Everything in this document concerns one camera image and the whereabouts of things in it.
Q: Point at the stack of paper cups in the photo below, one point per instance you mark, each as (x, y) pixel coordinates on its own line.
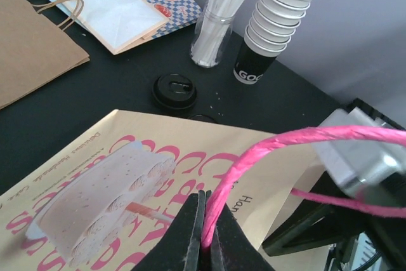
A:
(267, 34)

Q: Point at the white paper bag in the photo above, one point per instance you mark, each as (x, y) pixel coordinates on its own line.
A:
(118, 24)

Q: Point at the black cup lid stack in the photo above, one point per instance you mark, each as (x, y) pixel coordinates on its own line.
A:
(174, 92)

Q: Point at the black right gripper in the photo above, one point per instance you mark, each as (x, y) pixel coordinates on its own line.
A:
(315, 224)

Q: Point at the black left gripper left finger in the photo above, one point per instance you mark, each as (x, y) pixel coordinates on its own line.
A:
(179, 248)

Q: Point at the cake print paper bag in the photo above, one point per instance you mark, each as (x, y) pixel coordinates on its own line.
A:
(103, 201)

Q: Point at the white plastic cutlery bunch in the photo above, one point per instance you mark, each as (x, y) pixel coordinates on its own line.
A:
(212, 31)

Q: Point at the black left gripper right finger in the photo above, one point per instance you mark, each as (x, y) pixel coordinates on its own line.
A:
(231, 250)

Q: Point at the brown kraft paper bag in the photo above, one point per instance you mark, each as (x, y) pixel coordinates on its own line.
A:
(34, 50)

